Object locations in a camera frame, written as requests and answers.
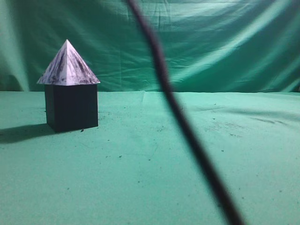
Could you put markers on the white purple-streaked square pyramid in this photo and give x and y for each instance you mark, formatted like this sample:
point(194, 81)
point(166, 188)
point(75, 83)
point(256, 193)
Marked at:
point(68, 69)

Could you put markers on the green table cloth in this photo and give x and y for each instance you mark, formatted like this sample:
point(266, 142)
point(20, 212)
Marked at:
point(136, 169)

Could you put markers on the dark purple cube block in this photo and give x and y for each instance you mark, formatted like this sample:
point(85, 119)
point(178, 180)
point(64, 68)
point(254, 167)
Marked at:
point(71, 108)

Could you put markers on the green backdrop cloth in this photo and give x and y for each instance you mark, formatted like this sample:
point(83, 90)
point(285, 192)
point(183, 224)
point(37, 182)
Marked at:
point(209, 45)

